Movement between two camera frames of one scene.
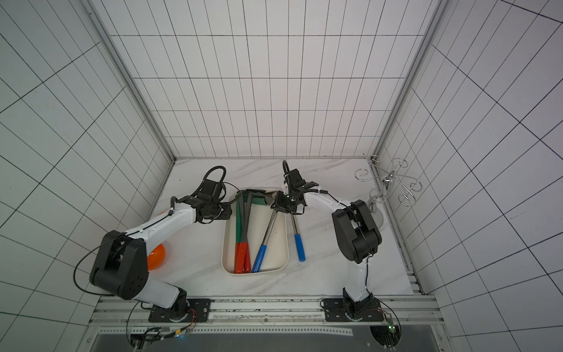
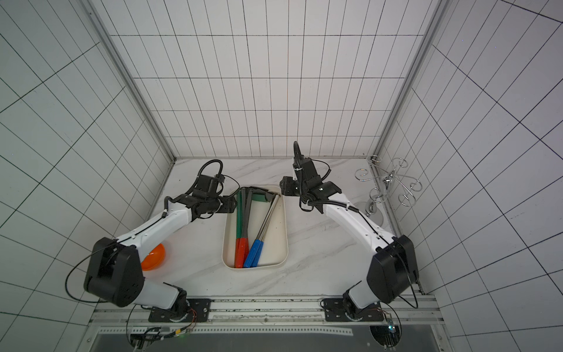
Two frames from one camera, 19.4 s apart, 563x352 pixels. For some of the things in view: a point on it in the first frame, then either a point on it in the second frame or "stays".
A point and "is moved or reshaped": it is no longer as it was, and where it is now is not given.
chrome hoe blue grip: (262, 251) is moved or reshaped
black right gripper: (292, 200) -> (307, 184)
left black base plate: (199, 312) stays
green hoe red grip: (238, 252) stays
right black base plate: (335, 311) stays
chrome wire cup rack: (390, 177) stays
